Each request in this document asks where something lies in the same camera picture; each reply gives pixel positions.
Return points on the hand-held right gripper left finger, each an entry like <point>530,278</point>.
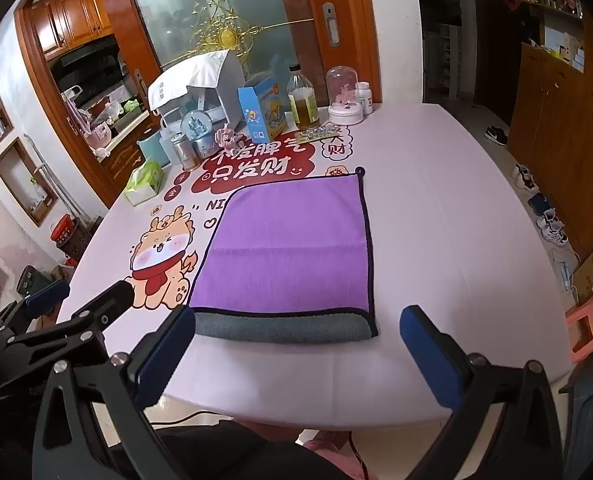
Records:
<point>169,355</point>

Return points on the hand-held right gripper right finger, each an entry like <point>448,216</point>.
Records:
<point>426,360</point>

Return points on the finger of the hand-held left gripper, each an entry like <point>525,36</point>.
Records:
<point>46,296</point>
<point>110,301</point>

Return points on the purple and grey towel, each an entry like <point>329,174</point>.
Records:
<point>286,240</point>

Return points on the red bucket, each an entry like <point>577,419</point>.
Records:
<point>62,227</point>

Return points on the person's dark trousers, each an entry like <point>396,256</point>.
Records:
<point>226,452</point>

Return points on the green tissue pack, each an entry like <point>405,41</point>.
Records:
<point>144,182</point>

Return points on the pink slipper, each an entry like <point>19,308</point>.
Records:
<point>326,452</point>

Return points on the teal cup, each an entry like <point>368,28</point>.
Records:
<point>152,151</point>

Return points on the white power strip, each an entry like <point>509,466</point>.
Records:
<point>564,272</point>

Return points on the metal can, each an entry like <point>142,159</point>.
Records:
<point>182,151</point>

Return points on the white plastic jug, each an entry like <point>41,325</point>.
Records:
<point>169,137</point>

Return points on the snow globe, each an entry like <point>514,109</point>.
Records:
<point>200,132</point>

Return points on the blue sneaker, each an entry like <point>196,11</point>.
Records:
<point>540,202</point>

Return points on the pink toy figure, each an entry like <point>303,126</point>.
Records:
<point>228,138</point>

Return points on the grey and white sneaker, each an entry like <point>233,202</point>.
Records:
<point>525,176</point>

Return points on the black range hood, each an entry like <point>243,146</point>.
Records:
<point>86,65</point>

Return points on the white covered water dispenser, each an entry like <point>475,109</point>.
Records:
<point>196,82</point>

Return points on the black sneaker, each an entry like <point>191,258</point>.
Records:
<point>496,135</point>

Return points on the blue carton box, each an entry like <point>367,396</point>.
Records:
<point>261,110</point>

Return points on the patterned small packet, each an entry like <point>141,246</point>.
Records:
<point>312,136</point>

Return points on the white pill bottle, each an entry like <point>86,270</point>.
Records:
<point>365,97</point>

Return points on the wooden shoe cabinet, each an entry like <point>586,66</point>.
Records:
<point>561,125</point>

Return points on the glass bottle with yellow liquid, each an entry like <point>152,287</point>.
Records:
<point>304,105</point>

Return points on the glass dome with pink ornament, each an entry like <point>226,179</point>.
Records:
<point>345,95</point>

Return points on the frosted glass sliding door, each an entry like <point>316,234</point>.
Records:
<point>176,5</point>

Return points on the wooden kitchen wall cabinets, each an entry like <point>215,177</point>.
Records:
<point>71,17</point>

